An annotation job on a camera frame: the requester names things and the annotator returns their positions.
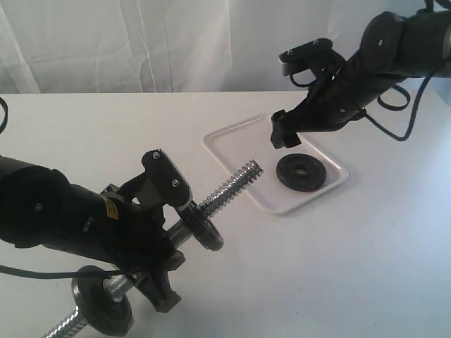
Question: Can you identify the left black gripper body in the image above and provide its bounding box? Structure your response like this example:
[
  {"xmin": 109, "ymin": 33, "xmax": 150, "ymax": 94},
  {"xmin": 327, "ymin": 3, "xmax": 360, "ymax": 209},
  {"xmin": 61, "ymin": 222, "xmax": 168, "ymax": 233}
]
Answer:
[{"xmin": 66, "ymin": 182, "xmax": 177, "ymax": 275}]

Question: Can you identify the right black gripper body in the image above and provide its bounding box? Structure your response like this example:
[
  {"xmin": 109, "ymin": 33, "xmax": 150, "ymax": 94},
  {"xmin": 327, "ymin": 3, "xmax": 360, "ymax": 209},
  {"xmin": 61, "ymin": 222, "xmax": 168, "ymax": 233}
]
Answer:
[{"xmin": 281, "ymin": 56, "xmax": 395, "ymax": 137}]

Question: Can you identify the chrome threaded dumbbell bar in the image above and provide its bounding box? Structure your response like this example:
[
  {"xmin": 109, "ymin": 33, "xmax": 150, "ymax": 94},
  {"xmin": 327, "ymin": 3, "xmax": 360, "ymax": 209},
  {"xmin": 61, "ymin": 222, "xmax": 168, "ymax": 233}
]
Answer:
[{"xmin": 45, "ymin": 161, "xmax": 263, "ymax": 337}]

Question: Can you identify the black weight plate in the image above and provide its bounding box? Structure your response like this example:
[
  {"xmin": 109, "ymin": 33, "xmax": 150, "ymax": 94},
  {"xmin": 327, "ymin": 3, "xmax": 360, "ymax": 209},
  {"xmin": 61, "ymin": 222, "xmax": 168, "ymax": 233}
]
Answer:
[
  {"xmin": 276, "ymin": 153, "xmax": 327, "ymax": 192},
  {"xmin": 71, "ymin": 277, "xmax": 134, "ymax": 337},
  {"xmin": 178, "ymin": 201, "xmax": 224, "ymax": 251}
]

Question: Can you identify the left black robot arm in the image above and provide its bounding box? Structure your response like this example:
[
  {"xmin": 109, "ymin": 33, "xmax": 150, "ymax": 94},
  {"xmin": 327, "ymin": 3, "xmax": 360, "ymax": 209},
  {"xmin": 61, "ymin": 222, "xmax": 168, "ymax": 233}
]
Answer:
[{"xmin": 1, "ymin": 156, "xmax": 184, "ymax": 313}]

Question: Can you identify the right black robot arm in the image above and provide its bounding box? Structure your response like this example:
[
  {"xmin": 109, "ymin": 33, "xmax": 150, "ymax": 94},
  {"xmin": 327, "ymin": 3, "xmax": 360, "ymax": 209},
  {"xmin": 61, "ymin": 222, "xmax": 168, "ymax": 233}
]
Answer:
[{"xmin": 270, "ymin": 1, "xmax": 450, "ymax": 149}]

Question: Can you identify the white rectangular tray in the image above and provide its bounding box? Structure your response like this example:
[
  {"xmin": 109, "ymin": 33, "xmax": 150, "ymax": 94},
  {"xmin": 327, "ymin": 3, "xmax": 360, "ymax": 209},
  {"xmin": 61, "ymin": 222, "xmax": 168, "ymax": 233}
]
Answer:
[{"xmin": 202, "ymin": 114, "xmax": 348, "ymax": 215}]

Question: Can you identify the white curtain backdrop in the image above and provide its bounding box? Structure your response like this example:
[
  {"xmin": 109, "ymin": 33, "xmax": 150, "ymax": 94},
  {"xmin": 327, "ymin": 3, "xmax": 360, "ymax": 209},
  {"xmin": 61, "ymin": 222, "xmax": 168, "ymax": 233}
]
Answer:
[{"xmin": 1, "ymin": 1, "xmax": 424, "ymax": 94}]

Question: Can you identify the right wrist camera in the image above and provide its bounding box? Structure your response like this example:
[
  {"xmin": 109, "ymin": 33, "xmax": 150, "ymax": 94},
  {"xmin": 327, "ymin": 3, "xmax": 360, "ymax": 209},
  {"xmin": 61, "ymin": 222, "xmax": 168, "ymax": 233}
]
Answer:
[{"xmin": 279, "ymin": 38, "xmax": 333, "ymax": 77}]

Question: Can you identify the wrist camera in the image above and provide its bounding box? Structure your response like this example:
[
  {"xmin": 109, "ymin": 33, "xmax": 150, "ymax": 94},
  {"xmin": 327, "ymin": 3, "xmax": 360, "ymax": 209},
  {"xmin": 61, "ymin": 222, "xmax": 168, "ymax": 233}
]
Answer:
[
  {"xmin": 279, "ymin": 38, "xmax": 333, "ymax": 77},
  {"xmin": 118, "ymin": 149, "xmax": 192, "ymax": 212}
]

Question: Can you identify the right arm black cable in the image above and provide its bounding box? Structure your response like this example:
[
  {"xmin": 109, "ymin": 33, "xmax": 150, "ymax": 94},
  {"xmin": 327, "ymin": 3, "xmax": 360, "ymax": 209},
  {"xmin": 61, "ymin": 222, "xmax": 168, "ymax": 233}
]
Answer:
[{"xmin": 359, "ymin": 68, "xmax": 434, "ymax": 142}]

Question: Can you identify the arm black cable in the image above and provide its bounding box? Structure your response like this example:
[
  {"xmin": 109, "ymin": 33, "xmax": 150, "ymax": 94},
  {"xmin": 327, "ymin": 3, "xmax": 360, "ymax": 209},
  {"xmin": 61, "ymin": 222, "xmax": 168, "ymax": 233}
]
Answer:
[
  {"xmin": 0, "ymin": 263, "xmax": 121, "ymax": 279},
  {"xmin": 359, "ymin": 68, "xmax": 434, "ymax": 142}
]

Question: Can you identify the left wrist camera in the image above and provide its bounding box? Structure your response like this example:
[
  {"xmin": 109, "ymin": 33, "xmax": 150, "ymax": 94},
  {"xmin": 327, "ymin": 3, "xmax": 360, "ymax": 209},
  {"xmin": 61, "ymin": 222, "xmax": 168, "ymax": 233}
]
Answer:
[{"xmin": 118, "ymin": 149, "xmax": 192, "ymax": 212}]

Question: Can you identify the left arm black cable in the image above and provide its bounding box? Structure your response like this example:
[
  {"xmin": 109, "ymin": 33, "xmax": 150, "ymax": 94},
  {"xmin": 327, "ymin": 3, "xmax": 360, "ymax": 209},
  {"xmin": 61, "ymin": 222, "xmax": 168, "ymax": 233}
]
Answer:
[{"xmin": 0, "ymin": 263, "xmax": 121, "ymax": 279}]

